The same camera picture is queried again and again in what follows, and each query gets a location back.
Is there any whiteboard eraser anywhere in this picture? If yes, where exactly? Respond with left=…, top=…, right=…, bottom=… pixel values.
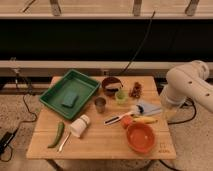
left=106, top=83, right=122, bottom=92

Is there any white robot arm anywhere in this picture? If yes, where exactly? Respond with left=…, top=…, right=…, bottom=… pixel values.
left=160, top=60, right=213, bottom=121

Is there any dark brown bowl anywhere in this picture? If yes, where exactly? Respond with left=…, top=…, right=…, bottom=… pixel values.
left=102, top=77, right=123, bottom=96

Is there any red orange bowl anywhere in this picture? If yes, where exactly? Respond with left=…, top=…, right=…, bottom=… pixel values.
left=126, top=122, right=155, bottom=154

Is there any small green cup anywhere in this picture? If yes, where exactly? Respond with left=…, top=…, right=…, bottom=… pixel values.
left=115, top=90, right=126, bottom=104

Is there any brown pinecone cluster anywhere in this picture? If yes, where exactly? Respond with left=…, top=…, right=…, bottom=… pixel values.
left=129, top=82, right=142, bottom=99

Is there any teal sponge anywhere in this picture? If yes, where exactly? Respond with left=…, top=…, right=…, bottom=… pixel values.
left=62, top=92, right=78, bottom=107

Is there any small orange fruit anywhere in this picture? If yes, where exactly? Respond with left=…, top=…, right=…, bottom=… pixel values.
left=121, top=116, right=133, bottom=129

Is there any green plastic tray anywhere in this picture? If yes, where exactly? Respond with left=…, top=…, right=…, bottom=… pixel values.
left=40, top=69, right=100, bottom=120

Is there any light blue cloth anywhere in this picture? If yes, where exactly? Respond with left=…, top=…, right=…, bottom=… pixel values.
left=136, top=100, right=162, bottom=116

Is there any white cylindrical cup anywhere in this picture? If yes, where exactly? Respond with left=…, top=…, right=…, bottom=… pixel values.
left=70, top=115, right=90, bottom=138

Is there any yellow banana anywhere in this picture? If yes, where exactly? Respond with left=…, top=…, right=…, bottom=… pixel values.
left=133, top=116, right=157, bottom=124

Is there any green chili pepper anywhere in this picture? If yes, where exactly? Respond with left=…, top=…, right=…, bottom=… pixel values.
left=48, top=122, right=65, bottom=148

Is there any silver spoon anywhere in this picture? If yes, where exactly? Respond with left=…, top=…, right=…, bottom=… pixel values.
left=57, top=132, right=71, bottom=153

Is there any black power adapter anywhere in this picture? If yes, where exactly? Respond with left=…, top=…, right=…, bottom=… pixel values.
left=0, top=132, right=13, bottom=155

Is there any black hanging cable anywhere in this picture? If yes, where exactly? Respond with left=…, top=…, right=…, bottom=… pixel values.
left=119, top=10, right=157, bottom=76

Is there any black floor cable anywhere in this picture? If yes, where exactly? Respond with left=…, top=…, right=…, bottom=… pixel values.
left=13, top=71, right=38, bottom=134

